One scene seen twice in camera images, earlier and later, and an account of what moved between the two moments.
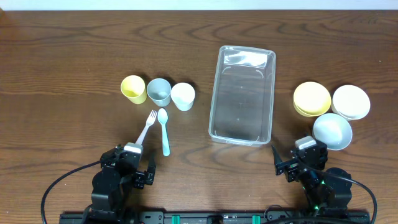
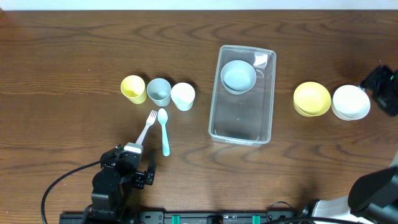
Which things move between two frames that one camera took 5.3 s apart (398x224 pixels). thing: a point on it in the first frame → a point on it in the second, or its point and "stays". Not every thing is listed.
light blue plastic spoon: x=163 y=117 stays
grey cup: x=158 y=90 stays
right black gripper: x=288 y=168 → x=376 y=84
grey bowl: x=333 y=129 → x=237 y=76
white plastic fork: x=150 y=121 stays
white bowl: x=350 y=102 stays
